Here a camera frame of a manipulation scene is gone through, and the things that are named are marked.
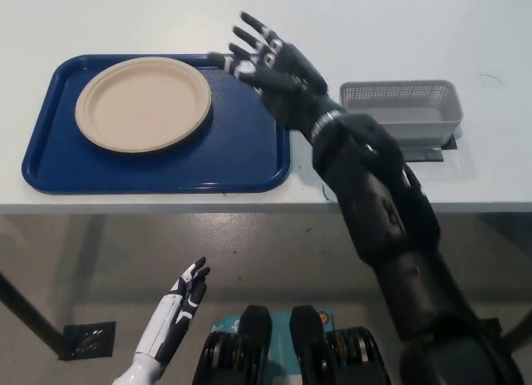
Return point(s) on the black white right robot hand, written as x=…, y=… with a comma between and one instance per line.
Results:
x=291, y=90

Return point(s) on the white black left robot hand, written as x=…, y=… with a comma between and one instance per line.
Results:
x=166, y=318

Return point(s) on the beige round paper plate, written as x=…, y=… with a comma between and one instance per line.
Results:
x=143, y=104

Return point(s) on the blue plastic serving tray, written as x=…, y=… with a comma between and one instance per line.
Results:
x=232, y=160

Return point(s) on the black teal robot body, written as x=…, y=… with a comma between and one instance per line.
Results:
x=257, y=343

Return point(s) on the grey perforated plastic basket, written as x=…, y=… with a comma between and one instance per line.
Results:
x=415, y=127

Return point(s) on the black table leg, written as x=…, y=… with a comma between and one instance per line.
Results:
x=519, y=329
x=29, y=306

